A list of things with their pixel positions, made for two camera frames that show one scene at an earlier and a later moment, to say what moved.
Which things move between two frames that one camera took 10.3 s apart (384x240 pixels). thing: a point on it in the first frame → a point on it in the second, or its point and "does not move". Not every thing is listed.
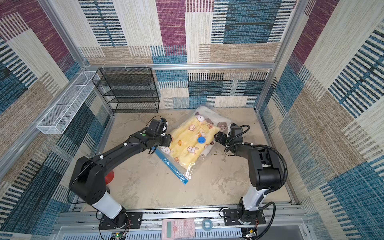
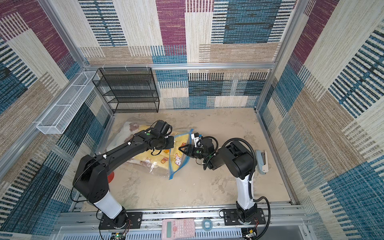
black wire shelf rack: [128, 90] does not move
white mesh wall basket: [54, 121] does not move
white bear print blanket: [215, 118] → [124, 134]
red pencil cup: [109, 177] does not move
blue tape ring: [205, 228] does not move
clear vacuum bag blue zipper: [193, 139] → [163, 161]
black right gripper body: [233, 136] → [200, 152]
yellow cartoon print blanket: [190, 141] → [172, 159]
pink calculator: [174, 228] does not move
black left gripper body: [164, 141] does not move
